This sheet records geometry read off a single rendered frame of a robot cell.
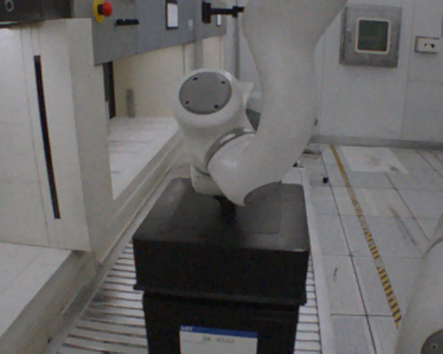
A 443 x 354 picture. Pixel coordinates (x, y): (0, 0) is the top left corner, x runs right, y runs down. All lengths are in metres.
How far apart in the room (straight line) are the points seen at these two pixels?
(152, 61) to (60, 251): 1.50
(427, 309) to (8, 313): 0.74
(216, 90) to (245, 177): 0.10
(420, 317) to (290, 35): 0.29
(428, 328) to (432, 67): 4.92
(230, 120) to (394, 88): 4.70
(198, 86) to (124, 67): 1.93
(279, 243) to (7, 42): 0.70
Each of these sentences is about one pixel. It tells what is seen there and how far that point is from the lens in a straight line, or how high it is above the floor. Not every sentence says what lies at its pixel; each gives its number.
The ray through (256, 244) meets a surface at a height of 1.06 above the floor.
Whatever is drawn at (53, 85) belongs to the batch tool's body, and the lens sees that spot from 0.93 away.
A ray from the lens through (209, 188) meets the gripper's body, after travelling 0.67.
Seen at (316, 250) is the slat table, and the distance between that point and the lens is 1.25.
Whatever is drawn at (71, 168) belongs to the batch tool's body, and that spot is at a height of 1.08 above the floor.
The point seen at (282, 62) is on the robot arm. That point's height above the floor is 1.34.
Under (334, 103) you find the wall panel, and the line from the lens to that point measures 5.03.
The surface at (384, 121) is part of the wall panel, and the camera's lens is 5.18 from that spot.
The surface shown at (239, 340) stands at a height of 0.86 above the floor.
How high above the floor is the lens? 1.38
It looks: 21 degrees down
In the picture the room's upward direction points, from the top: straight up
